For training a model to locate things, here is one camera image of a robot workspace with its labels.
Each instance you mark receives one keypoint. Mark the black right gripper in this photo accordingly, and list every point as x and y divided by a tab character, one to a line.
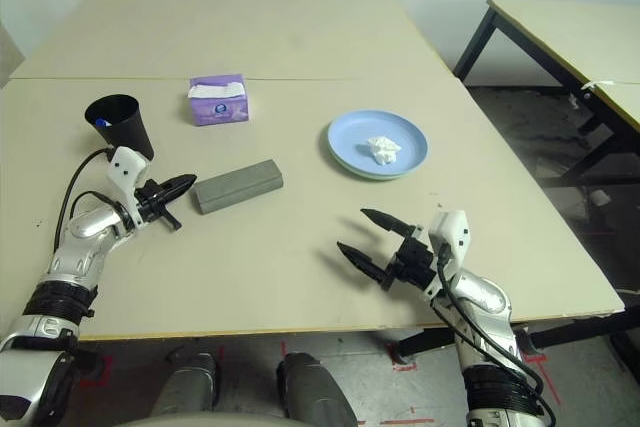
415	264

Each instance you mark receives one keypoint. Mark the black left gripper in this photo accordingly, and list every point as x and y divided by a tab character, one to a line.
152	204

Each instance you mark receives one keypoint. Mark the grey glasses case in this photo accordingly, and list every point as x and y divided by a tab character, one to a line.
237	187

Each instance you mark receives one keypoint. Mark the white tissue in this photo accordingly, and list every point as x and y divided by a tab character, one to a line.
384	149

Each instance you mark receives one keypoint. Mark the blue plate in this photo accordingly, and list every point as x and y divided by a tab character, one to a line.
350	137

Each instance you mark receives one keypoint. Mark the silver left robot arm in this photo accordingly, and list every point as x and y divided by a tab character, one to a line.
85	227

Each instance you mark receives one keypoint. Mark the green plate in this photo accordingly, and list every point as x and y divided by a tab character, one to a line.
370	178

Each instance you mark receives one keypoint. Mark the black plastic cup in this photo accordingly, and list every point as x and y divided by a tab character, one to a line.
125	132

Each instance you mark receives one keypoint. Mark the purple tissue box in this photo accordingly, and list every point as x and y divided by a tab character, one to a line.
220	109

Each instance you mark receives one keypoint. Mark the white marker with blue cap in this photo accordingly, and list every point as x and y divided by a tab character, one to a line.
102	122

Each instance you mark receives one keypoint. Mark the black table foot bar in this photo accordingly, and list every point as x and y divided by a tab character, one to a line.
430	342

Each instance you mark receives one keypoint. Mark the grey right robot leg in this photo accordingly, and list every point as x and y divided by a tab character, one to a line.
315	392

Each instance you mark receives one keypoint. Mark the grey robot leg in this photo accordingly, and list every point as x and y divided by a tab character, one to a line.
192	387
315	392

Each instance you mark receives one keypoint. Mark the grey left robot leg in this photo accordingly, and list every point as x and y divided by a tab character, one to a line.
192	387

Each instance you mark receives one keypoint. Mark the small white floor object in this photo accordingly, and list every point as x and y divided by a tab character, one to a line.
601	197

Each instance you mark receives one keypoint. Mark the grey robot torso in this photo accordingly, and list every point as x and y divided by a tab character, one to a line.
210	421

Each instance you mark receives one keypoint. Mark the white tie on side table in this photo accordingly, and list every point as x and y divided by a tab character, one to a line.
600	84

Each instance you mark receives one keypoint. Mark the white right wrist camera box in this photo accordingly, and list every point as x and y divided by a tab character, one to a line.
452	234

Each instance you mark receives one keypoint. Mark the beige side table black frame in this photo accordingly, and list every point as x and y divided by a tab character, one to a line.
560	32

